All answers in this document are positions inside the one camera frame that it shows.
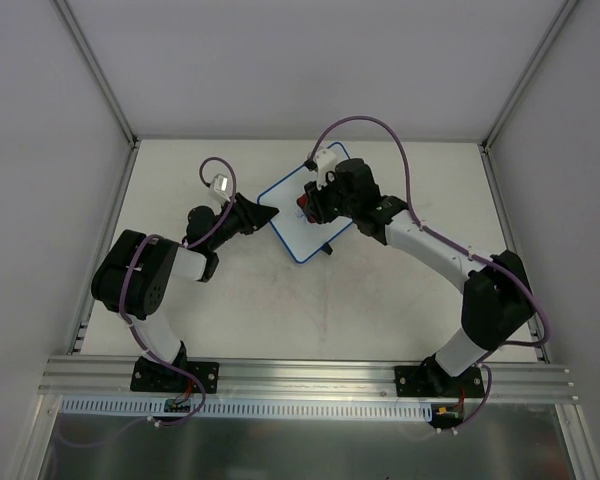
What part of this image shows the red bone-shaped eraser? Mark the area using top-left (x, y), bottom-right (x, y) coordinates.
top-left (296, 194), bottom-right (316, 224)

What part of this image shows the blue framed whiteboard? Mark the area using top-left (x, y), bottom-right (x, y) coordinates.
top-left (256, 159), bottom-right (353, 264)

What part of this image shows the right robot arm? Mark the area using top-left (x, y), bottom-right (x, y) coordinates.
top-left (296, 158), bottom-right (536, 396)

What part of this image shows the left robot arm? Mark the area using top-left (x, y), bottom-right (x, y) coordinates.
top-left (90, 193), bottom-right (280, 390)

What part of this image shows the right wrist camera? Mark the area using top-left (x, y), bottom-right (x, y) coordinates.
top-left (304, 147), bottom-right (338, 190)

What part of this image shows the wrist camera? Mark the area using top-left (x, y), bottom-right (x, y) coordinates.
top-left (208, 174), bottom-right (232, 204)
top-left (304, 147), bottom-right (338, 190)

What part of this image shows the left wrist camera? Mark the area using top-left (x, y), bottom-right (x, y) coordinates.
top-left (208, 174), bottom-right (232, 204)

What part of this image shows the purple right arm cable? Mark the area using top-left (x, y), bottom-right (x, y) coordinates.
top-left (305, 116), bottom-right (552, 426)

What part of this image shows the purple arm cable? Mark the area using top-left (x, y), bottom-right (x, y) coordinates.
top-left (305, 116), bottom-right (552, 426)
top-left (118, 157), bottom-right (239, 427)

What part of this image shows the left aluminium frame post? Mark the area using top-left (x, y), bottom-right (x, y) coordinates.
top-left (51, 0), bottom-right (138, 148)

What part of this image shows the aluminium frame post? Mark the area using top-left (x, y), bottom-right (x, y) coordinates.
top-left (51, 0), bottom-right (138, 148)
top-left (481, 0), bottom-right (580, 152)

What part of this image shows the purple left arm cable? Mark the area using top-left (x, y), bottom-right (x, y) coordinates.
top-left (118, 157), bottom-right (239, 427)

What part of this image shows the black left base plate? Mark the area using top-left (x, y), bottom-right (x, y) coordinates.
top-left (130, 357), bottom-right (220, 394)

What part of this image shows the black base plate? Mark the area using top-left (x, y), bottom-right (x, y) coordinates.
top-left (394, 364), bottom-right (485, 399)
top-left (130, 357), bottom-right (220, 394)

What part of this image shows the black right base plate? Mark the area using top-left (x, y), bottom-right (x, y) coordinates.
top-left (394, 364), bottom-right (485, 399)

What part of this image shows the white slotted cable duct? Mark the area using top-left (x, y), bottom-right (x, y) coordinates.
top-left (59, 396), bottom-right (433, 423)

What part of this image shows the aluminium mounting rail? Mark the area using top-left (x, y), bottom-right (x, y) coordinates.
top-left (37, 355), bottom-right (580, 404)

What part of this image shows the right aluminium frame post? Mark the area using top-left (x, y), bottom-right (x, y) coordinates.
top-left (481, 0), bottom-right (580, 152)

